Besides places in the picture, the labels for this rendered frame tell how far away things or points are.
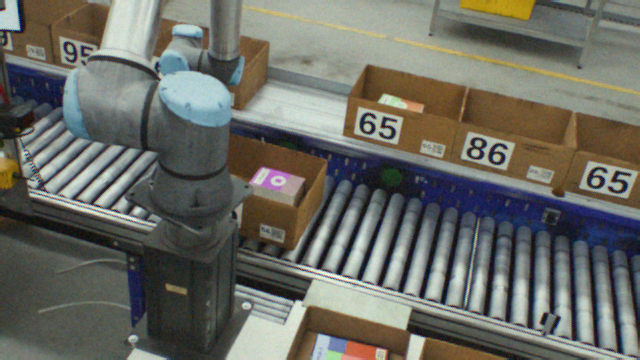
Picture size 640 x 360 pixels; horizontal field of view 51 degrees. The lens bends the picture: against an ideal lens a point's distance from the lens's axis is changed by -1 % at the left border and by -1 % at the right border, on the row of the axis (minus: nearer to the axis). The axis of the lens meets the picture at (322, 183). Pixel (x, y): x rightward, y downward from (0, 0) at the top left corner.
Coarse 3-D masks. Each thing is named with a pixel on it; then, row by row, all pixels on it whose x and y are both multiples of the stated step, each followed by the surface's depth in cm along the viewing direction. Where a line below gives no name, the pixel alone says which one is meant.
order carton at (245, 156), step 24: (240, 144) 231; (264, 144) 228; (240, 168) 236; (288, 168) 230; (312, 168) 226; (312, 192) 212; (264, 216) 206; (288, 216) 203; (312, 216) 223; (264, 240) 211; (288, 240) 208
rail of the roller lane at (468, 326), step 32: (32, 192) 220; (96, 224) 216; (128, 224) 212; (256, 256) 207; (288, 288) 207; (352, 288) 200; (384, 288) 201; (416, 320) 200; (448, 320) 197; (480, 320) 195; (512, 352) 196; (544, 352) 192; (576, 352) 189; (608, 352) 190
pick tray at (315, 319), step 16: (304, 320) 176; (320, 320) 180; (336, 320) 178; (352, 320) 177; (368, 320) 176; (304, 336) 181; (352, 336) 180; (368, 336) 178; (384, 336) 177; (400, 336) 175; (288, 352) 164; (304, 352) 176; (400, 352) 179
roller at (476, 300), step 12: (480, 228) 232; (492, 228) 232; (480, 240) 226; (480, 252) 220; (480, 264) 215; (480, 276) 210; (480, 288) 205; (468, 300) 203; (480, 300) 201; (480, 312) 197
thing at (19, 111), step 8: (0, 104) 197; (8, 104) 197; (16, 104) 197; (0, 112) 194; (8, 112) 194; (16, 112) 194; (24, 112) 195; (32, 112) 197; (0, 120) 195; (8, 120) 194; (16, 120) 193; (24, 120) 194; (32, 120) 197; (0, 128) 199; (8, 128) 198; (16, 128) 196; (24, 128) 195; (0, 136) 200; (8, 136) 199
